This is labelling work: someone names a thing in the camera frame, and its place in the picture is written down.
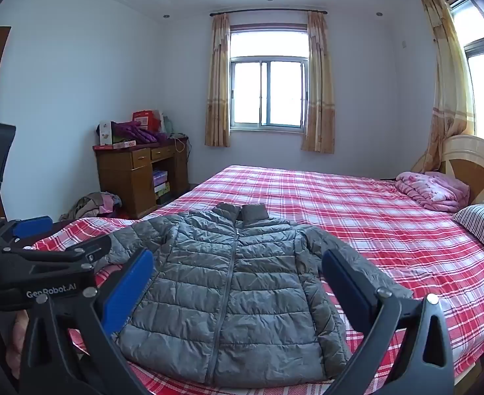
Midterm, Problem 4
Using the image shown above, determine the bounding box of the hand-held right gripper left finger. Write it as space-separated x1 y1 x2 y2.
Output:
18 249 155 395

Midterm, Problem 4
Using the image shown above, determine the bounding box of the pink folded quilt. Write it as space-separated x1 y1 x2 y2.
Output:
395 171 471 214

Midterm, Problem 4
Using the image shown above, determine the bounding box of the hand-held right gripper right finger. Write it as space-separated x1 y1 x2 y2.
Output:
321 249 455 395

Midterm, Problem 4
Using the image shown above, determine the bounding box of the purple cloth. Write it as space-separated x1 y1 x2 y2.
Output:
110 120 167 145

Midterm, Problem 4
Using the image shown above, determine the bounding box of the large side window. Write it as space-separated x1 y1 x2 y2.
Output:
443 0 484 143

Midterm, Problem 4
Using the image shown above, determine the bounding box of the white picture box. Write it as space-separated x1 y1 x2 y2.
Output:
97 120 117 147

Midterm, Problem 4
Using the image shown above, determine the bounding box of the pile of clothes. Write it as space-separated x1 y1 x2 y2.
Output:
58 191 123 222

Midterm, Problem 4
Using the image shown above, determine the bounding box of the flat pink box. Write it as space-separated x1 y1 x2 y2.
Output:
93 140 136 151

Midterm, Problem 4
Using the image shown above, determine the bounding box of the beige patterned curtain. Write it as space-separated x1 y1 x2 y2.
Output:
300 11 336 154
204 12 231 147
411 0 476 173

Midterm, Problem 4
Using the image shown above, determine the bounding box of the red box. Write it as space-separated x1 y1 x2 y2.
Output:
132 109 162 132

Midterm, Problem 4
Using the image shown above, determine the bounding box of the person's left hand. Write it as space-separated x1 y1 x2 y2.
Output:
5 308 30 380

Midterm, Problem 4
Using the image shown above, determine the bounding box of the bed with red plaid sheet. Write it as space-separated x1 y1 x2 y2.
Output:
32 165 484 395

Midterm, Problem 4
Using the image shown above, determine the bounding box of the dark curtain rod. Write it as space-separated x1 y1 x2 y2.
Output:
208 8 329 16

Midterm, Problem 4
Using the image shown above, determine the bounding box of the cream and brown bed headboard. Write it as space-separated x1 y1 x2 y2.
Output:
411 134 484 210

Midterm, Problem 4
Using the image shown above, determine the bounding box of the sliding glass window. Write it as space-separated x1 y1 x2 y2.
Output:
229 25 309 131

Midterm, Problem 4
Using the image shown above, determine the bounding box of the brown wooden desk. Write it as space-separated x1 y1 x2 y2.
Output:
93 136 190 220

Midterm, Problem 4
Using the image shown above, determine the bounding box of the grey puffer jacket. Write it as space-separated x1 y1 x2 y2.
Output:
95 201 413 387

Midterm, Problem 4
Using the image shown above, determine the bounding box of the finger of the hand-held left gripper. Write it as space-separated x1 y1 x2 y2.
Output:
0 234 112 273
0 216 54 248

